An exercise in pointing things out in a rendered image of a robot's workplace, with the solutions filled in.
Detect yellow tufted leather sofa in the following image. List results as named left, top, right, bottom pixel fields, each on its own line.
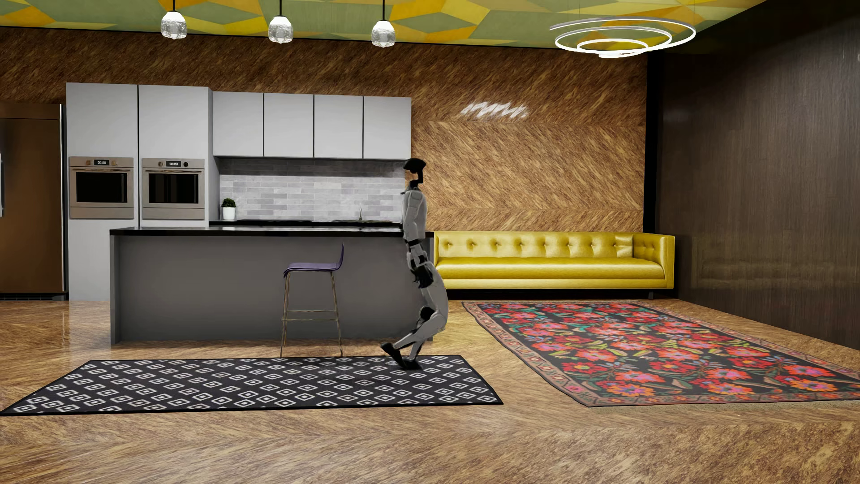
left=433, top=230, right=676, bottom=299

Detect white humanoid robot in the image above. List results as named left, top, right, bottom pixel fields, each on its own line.
left=381, top=158, right=450, bottom=371

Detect purple seat bar stool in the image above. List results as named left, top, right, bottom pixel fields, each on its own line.
left=279, top=242, right=345, bottom=359

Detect grey kitchen island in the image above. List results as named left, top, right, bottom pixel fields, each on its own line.
left=109, top=226, right=435, bottom=346

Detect glass pendant lamp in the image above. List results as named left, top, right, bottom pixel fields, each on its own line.
left=160, top=0, right=188, bottom=40
left=371, top=0, right=396, bottom=48
left=268, top=0, right=294, bottom=44

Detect black white geometric rug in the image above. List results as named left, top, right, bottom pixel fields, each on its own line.
left=0, top=354, right=504, bottom=416

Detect floral red patterned rug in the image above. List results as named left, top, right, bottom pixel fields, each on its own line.
left=461, top=300, right=860, bottom=408

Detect white tall oven cabinet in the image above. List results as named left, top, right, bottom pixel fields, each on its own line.
left=65, top=82, right=220, bottom=302

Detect bronze refrigerator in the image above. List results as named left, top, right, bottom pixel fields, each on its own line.
left=0, top=101, right=66, bottom=298

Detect white upper wall cabinets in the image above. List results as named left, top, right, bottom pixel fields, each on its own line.
left=212, top=91, right=413, bottom=161

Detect stainless built-in wall oven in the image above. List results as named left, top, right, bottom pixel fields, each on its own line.
left=141, top=158, right=206, bottom=220
left=69, top=156, right=135, bottom=220

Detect white ring ceiling light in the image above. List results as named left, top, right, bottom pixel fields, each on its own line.
left=550, top=17, right=697, bottom=59

